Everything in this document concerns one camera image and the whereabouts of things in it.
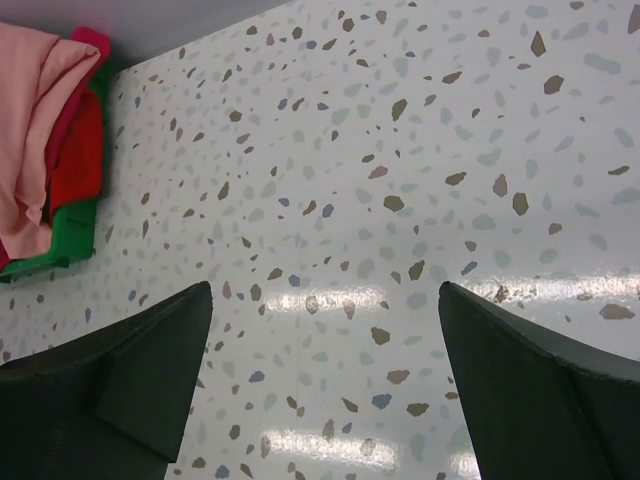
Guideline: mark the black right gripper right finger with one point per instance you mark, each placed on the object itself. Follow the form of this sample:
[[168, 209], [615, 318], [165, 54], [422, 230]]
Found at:
[[538, 404]]

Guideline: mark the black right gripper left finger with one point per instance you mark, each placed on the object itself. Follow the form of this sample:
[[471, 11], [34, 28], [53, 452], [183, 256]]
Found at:
[[112, 404]]

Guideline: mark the salmon pink t-shirt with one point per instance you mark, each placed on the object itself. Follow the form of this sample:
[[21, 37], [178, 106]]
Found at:
[[30, 130]]

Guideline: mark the green plastic bin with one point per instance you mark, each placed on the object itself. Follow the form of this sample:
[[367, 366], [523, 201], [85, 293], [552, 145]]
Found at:
[[72, 225]]

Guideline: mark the red t-shirt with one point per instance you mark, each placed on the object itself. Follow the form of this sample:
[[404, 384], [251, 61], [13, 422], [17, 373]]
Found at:
[[74, 153]]

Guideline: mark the magenta t-shirt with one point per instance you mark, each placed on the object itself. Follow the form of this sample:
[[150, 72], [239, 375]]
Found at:
[[85, 45]]

